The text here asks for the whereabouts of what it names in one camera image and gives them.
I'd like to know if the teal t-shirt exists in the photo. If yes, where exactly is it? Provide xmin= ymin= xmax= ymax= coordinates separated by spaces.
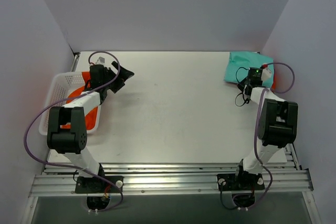
xmin=224 ymin=51 xmax=274 ymax=83

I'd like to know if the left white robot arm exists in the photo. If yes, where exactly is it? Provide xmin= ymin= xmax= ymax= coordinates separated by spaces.
xmin=47 ymin=61 xmax=134 ymax=192

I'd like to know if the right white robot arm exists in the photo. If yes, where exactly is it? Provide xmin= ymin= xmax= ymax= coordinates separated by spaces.
xmin=233 ymin=63 xmax=298 ymax=189

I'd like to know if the folded orange t-shirt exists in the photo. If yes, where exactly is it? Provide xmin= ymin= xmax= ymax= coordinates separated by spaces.
xmin=271 ymin=73 xmax=277 ymax=90

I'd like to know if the white plastic basket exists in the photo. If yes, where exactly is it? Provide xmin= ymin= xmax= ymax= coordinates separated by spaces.
xmin=45 ymin=71 xmax=101 ymax=134

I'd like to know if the orange t-shirt in basket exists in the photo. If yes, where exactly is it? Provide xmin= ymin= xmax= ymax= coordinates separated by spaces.
xmin=61 ymin=71 xmax=101 ymax=133

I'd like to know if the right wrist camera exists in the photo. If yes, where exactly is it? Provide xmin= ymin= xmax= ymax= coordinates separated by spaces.
xmin=261 ymin=64 xmax=272 ymax=81

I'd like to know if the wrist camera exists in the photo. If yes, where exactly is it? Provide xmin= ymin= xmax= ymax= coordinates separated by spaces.
xmin=95 ymin=57 xmax=105 ymax=66
xmin=261 ymin=64 xmax=272 ymax=81

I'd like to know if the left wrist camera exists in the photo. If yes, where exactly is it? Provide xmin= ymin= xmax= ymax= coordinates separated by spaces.
xmin=95 ymin=57 xmax=105 ymax=66

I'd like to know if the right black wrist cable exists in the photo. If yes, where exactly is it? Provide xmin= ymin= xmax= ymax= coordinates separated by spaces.
xmin=234 ymin=66 xmax=253 ymax=108

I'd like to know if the aluminium mounting rail frame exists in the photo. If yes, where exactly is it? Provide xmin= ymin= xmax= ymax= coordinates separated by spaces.
xmin=21 ymin=152 xmax=319 ymax=223

